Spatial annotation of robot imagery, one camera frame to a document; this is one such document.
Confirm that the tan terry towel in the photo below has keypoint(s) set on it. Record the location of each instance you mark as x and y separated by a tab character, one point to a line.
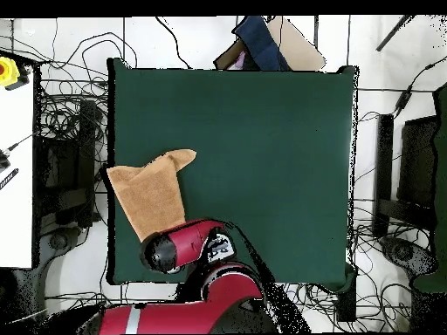
150	195

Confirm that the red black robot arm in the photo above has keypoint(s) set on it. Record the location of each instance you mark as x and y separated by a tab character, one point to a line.
188	240

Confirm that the dark green table cloth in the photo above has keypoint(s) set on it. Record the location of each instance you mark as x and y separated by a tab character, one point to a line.
262	157

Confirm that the pink cloth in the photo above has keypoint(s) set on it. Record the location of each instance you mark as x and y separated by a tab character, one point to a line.
237	62

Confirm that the black stand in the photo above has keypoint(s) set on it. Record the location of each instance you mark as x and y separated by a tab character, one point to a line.
384	157
87	139

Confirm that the dark blue cloth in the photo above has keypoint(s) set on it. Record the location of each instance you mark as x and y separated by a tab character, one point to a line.
262	45

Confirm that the brown cardboard box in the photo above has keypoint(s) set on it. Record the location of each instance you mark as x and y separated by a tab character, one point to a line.
300	49

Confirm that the white table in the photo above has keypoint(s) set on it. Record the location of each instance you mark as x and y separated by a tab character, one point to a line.
15	209

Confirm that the black ribbed strip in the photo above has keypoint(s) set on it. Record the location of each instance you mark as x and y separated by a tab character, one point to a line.
8	178

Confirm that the small black device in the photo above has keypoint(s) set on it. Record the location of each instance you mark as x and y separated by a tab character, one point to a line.
3	162

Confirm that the black rod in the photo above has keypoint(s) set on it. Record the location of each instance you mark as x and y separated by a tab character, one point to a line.
393	34

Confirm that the yellow emergency stop button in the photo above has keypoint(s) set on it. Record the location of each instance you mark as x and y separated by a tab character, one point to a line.
7	71

